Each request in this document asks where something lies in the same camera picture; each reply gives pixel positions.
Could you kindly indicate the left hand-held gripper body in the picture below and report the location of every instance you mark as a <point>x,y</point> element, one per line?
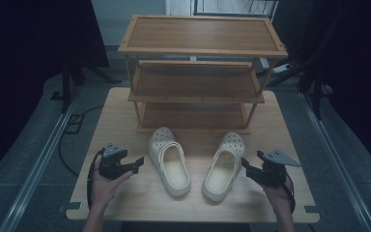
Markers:
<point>112,161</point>

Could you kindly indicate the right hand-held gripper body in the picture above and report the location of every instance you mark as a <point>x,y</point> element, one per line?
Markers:
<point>272,169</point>

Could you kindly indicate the cream clog shoe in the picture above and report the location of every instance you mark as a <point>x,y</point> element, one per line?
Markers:
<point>170,161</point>
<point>223,167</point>

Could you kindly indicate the wooden shoe rack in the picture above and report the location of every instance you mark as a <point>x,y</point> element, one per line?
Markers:
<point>199,74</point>

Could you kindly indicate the person's right hand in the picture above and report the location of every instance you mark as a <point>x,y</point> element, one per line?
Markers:
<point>278,195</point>

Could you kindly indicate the person's left hand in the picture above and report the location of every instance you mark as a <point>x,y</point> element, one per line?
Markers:
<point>104,190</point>

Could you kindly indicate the black metal stand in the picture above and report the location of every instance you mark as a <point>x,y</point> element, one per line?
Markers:
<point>71,80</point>
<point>315,90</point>

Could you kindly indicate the white power strip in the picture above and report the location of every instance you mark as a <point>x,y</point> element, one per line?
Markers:
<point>278,68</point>

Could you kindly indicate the dark curtain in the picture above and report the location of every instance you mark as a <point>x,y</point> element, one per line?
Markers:
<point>351,64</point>
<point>29,64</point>

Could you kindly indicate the metal floor rail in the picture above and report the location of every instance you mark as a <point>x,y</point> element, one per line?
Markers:
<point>335,161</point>
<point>38,167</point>

